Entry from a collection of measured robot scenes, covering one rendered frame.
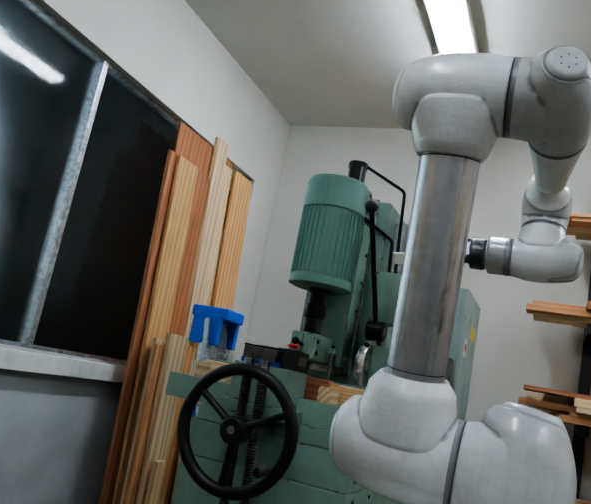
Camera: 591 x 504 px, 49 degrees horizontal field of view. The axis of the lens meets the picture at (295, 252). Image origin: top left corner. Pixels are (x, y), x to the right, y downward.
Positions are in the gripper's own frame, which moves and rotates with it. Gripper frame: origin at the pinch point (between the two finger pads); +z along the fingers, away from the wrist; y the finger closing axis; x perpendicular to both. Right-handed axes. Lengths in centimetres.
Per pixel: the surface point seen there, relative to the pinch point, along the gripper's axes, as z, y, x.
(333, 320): 21.3, 1.1, -25.9
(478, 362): 6, 180, -156
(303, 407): 16.1, -33.7, -29.0
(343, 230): 18.0, 4.5, 0.9
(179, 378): 52, -33, -28
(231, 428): 24, -54, -22
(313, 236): 25.3, 0.7, 0.0
